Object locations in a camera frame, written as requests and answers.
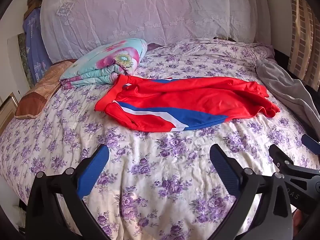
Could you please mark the brown quilted pillow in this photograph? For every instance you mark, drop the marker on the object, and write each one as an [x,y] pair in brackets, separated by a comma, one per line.
[42,92]

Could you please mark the striped beige curtain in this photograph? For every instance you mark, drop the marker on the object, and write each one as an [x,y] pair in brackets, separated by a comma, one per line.
[303,37]

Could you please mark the dark purple cloth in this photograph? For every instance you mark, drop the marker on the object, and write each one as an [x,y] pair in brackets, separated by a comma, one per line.
[154,47]

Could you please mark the white lace cover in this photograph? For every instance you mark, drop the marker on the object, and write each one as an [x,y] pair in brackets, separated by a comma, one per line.
[150,12]

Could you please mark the purple floral bedspread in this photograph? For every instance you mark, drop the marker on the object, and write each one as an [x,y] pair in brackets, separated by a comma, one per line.
[155,170]

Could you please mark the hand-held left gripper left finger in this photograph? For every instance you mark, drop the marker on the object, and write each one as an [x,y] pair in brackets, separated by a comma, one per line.
[92,168]

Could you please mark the purple floral pillow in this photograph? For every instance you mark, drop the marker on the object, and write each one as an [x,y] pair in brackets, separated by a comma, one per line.
[257,52]

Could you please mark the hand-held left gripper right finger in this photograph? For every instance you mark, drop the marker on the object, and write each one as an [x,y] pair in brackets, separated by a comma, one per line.
[223,165]

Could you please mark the folded turquoise floral blanket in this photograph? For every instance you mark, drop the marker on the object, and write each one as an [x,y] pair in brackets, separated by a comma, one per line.
[105,62]

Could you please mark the red pants with blue stripe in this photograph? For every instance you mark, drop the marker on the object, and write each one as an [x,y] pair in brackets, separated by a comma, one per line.
[190,100]

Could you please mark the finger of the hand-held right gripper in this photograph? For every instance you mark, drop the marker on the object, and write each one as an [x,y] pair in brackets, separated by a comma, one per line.
[280,156]
[312,143]

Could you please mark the blue printed cloth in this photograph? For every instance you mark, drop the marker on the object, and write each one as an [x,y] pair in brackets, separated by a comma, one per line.
[33,45]

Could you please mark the wooden picture frame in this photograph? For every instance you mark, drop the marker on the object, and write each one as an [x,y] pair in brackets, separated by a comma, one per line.
[7,110]

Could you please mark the grey cloth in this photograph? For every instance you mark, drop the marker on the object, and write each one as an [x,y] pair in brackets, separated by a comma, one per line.
[282,87]

